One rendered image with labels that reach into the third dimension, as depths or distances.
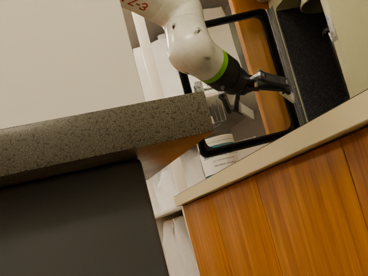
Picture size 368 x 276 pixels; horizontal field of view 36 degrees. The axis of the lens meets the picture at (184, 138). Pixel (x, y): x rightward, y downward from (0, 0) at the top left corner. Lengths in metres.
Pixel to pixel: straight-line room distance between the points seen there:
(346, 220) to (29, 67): 0.63
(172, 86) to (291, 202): 1.63
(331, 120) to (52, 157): 0.53
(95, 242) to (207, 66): 0.84
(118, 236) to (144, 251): 0.03
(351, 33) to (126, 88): 0.97
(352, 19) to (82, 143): 1.08
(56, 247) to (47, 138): 0.11
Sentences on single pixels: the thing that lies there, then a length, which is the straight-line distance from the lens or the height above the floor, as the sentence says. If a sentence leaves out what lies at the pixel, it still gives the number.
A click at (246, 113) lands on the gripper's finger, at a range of 1.59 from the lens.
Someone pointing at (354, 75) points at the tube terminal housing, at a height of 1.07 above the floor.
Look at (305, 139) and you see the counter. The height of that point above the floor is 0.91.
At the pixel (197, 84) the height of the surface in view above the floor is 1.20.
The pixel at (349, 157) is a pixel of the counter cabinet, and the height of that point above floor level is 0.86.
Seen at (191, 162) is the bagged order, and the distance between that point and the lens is 2.68.
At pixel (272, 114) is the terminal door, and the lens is 1.67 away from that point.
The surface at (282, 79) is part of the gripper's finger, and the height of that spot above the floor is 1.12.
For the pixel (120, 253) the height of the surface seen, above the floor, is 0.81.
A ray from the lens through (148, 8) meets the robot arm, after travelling 1.35.
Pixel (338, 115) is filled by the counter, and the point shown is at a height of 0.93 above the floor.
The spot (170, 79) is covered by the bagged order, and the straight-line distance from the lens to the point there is 2.77.
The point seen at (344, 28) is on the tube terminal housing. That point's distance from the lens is 1.47.
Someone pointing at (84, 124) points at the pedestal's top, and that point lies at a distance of 0.50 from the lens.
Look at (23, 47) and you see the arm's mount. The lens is 0.59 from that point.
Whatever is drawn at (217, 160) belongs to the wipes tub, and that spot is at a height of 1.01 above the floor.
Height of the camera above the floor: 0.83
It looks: 8 degrees up
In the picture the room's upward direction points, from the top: 15 degrees counter-clockwise
